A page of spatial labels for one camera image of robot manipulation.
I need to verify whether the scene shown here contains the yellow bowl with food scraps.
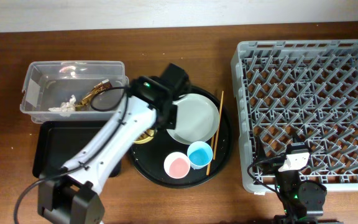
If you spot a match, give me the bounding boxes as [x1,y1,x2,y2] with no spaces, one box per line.
[134,129,157,144]

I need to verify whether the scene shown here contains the brown gold coffee wrapper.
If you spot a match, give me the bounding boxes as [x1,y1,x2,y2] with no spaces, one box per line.
[75,79,112,111]

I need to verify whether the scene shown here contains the white tissue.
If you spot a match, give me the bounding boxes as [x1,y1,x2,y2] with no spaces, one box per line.
[48,95,76,117]

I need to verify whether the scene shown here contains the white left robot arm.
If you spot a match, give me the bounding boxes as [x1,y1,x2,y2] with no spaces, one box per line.
[37,75,189,223]

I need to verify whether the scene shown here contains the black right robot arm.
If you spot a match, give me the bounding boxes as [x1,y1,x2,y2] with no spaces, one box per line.
[255,135,327,224]

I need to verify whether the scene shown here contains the grey dishwasher rack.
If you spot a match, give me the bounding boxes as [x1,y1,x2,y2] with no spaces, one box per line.
[231,39,358,194]

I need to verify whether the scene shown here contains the pale green plate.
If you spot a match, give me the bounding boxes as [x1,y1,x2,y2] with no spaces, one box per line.
[167,93,219,145]

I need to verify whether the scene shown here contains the round black serving tray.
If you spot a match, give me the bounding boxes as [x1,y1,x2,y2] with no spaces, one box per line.
[129,86,234,189]

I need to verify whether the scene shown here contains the blue cup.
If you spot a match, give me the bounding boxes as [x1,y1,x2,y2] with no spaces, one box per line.
[186,141,210,170]

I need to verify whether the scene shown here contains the pink cup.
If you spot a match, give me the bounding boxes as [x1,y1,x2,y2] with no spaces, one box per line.
[163,152,191,179]

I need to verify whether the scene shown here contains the short wooden chopstick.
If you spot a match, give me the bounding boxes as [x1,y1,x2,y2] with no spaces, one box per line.
[206,135,215,176]

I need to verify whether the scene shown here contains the long wooden chopstick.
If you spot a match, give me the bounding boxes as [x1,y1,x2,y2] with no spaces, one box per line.
[213,90,224,160]

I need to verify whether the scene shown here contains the clear plastic bin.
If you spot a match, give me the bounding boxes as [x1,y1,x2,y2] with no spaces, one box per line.
[20,60,129,123]

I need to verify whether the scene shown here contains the black rectangular tray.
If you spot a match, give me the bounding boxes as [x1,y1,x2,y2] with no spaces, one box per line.
[32,121,106,178]

